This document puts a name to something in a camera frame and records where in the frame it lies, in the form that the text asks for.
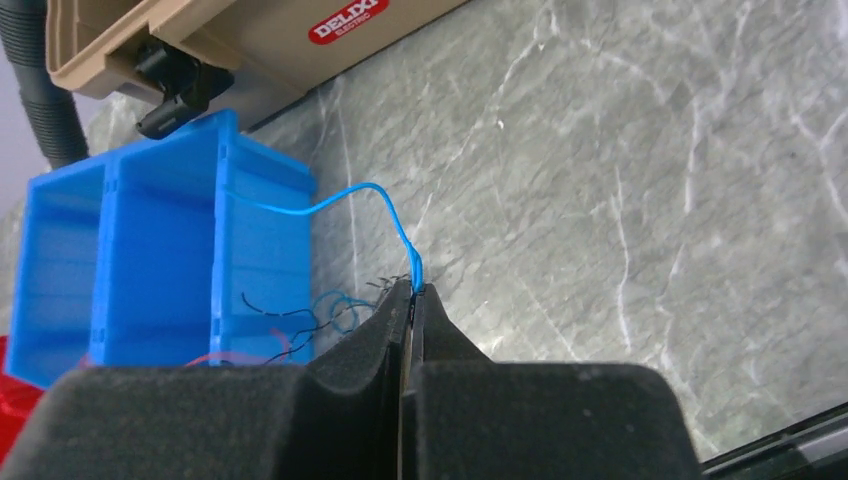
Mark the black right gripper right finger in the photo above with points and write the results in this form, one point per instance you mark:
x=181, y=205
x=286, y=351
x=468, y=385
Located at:
x=465, y=416

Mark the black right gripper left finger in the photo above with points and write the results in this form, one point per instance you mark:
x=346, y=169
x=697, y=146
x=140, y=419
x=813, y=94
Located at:
x=337, y=417

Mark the blue two-compartment plastic bin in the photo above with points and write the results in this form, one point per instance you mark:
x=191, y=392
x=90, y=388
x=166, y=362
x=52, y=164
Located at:
x=162, y=252

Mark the red plastic bin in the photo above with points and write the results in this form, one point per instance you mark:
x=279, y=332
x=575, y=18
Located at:
x=18, y=400

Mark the tan plastic toolbox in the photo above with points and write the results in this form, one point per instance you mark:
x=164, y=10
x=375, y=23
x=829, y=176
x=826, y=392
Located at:
x=187, y=59

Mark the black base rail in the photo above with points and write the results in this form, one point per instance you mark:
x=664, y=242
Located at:
x=814, y=448

